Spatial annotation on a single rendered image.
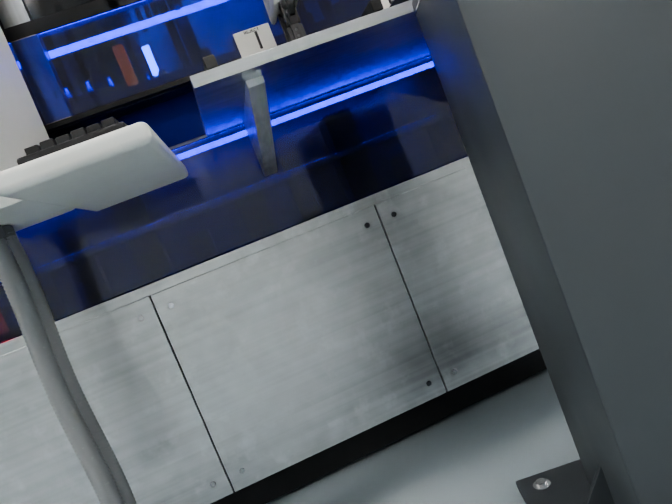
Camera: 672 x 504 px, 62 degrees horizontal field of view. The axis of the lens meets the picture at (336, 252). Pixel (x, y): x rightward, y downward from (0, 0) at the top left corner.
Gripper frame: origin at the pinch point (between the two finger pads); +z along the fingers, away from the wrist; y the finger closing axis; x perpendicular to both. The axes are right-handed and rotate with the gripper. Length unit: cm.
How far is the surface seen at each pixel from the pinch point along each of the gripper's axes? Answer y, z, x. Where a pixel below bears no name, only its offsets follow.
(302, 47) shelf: 20.8, 7.9, -4.6
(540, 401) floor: -14, 94, 26
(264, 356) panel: -20, 59, -30
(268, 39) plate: -18.8, -7.7, -1.7
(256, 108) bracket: 8.4, 11.7, -13.4
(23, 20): -19, -28, -49
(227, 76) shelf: 20.8, 8.3, -17.3
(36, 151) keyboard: 32, 13, -45
